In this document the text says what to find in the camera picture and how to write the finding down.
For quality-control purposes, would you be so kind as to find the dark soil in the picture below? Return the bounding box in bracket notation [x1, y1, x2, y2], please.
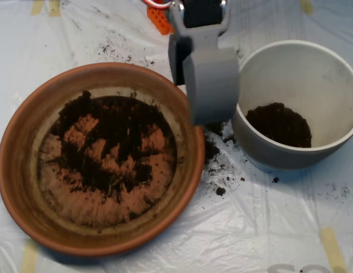
[244, 102, 313, 148]
[47, 90, 171, 204]

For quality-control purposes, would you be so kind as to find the spilled soil pile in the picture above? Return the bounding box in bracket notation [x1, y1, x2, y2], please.
[203, 119, 237, 166]

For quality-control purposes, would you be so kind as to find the white ceramic pot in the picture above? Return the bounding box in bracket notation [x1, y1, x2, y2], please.
[232, 39, 353, 173]

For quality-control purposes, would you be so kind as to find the terracotta saucer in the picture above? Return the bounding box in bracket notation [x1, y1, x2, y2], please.
[0, 62, 206, 258]

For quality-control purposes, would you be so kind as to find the beige masking tape strip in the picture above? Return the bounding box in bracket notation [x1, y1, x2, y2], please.
[19, 240, 39, 273]
[30, 0, 45, 15]
[320, 227, 348, 273]
[49, 0, 62, 17]
[300, 0, 314, 14]

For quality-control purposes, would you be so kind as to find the clear plastic sheet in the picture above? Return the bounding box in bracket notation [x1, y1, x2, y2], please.
[0, 0, 353, 273]

